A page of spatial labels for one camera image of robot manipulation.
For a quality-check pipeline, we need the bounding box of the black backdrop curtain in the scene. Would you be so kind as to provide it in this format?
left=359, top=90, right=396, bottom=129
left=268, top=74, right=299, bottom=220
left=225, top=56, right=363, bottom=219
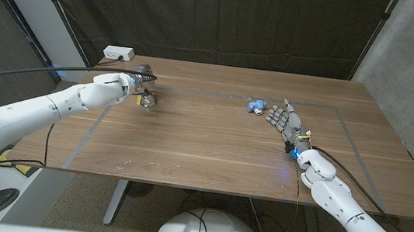
left=17, top=0, right=395, bottom=102

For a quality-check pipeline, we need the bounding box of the grey tape outline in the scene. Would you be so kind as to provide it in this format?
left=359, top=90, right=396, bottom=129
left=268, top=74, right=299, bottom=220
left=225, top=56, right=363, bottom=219
left=61, top=75, right=400, bottom=214

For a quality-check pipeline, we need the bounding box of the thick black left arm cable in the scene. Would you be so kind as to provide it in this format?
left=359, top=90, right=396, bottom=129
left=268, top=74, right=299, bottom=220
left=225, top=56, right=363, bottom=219
left=0, top=55, right=158, bottom=103

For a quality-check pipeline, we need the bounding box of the thin brown right wrist cable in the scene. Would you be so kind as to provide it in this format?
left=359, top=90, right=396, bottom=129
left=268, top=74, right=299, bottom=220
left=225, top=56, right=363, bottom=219
left=287, top=163, right=381, bottom=232

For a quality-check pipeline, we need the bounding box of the grey table leg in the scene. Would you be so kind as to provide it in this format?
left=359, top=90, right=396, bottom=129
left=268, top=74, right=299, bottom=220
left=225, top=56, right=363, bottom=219
left=298, top=203, right=329, bottom=232
left=103, top=178, right=130, bottom=227

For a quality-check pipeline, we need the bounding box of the thin brown wrist cable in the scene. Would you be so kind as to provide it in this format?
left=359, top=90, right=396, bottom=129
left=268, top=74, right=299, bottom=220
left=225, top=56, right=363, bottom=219
left=0, top=116, right=54, bottom=189
left=287, top=163, right=381, bottom=232

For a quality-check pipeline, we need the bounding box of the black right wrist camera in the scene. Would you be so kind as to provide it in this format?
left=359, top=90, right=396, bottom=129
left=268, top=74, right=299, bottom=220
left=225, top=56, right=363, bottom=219
left=283, top=140, right=303, bottom=161

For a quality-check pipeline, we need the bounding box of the black round floor foot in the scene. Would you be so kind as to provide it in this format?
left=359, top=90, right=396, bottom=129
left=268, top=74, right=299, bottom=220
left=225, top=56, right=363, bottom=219
left=124, top=180, right=155, bottom=200

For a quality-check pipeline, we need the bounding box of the thin brown left wrist cable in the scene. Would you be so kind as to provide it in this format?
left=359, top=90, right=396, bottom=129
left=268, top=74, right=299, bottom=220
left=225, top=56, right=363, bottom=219
left=0, top=116, right=54, bottom=189

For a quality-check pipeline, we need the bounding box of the black power strip cord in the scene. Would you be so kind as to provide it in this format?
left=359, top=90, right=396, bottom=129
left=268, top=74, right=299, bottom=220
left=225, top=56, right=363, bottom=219
left=96, top=53, right=125, bottom=70

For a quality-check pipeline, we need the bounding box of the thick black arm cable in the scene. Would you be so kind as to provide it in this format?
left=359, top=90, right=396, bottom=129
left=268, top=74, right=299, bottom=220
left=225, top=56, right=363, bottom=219
left=0, top=55, right=158, bottom=103
left=302, top=145, right=414, bottom=232

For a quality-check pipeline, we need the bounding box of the white floor platform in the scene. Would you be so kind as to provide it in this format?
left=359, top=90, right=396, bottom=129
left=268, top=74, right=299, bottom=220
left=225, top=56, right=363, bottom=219
left=0, top=162, right=76, bottom=232

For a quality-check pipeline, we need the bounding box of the yellow and black floor pedal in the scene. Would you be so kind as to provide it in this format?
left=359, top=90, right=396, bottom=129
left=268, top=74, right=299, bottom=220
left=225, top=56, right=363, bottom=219
left=0, top=145, right=38, bottom=178

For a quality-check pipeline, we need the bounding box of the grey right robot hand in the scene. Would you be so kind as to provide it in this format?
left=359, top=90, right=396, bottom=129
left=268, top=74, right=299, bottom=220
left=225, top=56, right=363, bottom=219
left=262, top=95, right=317, bottom=156

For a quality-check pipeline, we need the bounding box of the white power strip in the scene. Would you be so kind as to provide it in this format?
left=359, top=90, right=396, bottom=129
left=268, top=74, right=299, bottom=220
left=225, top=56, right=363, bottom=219
left=102, top=44, right=137, bottom=62

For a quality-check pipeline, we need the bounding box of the small blue toy camera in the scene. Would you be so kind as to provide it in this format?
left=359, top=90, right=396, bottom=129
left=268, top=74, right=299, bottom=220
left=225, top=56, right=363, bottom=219
left=245, top=97, right=268, bottom=117

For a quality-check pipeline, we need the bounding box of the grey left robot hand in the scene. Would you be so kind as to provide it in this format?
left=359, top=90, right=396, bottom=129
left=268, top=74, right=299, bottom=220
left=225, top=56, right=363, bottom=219
left=129, top=62, right=158, bottom=99

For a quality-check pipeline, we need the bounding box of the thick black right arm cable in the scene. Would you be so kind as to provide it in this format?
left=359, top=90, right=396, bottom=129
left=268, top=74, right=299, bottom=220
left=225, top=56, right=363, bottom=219
left=302, top=145, right=414, bottom=232

